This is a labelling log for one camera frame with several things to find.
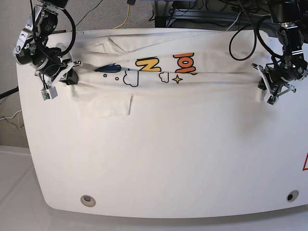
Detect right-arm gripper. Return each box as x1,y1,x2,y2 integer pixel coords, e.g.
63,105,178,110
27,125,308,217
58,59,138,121
35,59,83,87

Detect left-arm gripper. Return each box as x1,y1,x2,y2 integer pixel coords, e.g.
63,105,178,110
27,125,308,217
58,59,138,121
252,63,308,102

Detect white printed T-shirt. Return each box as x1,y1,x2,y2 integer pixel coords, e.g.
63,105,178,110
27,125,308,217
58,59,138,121
55,30,269,118

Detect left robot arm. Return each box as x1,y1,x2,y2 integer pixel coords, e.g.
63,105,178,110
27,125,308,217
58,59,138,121
252,0,308,105

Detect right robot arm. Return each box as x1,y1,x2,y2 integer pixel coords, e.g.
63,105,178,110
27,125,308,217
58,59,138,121
13,0,82,90

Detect right table grommet hole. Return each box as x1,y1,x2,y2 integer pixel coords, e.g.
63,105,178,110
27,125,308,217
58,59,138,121
286,190,299,202

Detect table grommet hole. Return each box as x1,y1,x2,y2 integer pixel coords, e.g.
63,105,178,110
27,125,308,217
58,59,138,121
80,195,96,207
286,190,299,202

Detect left table grommet hole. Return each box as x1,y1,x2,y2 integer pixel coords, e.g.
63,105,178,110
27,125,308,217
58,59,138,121
80,195,96,207

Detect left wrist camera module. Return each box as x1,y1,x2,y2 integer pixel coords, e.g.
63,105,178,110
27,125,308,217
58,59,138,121
266,96,277,105

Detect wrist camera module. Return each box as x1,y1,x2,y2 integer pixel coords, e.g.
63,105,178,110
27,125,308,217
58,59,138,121
41,87,58,101
266,96,277,105

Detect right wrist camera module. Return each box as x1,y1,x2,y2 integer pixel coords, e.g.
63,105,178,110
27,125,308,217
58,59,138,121
41,87,58,101

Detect black right-arm cable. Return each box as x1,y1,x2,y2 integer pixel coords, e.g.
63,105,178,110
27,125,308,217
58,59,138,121
43,4,77,61

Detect black left-arm cable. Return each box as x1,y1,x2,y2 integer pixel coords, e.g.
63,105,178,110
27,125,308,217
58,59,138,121
228,14,289,64

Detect yellow white side cables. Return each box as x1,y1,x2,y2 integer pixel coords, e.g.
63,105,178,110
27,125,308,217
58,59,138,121
0,110,24,130

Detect yellow floor cable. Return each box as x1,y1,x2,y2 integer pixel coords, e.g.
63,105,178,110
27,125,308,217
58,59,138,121
113,3,132,30

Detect black equipment rack frame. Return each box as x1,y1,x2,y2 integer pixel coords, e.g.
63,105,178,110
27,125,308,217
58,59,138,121
154,0,265,28

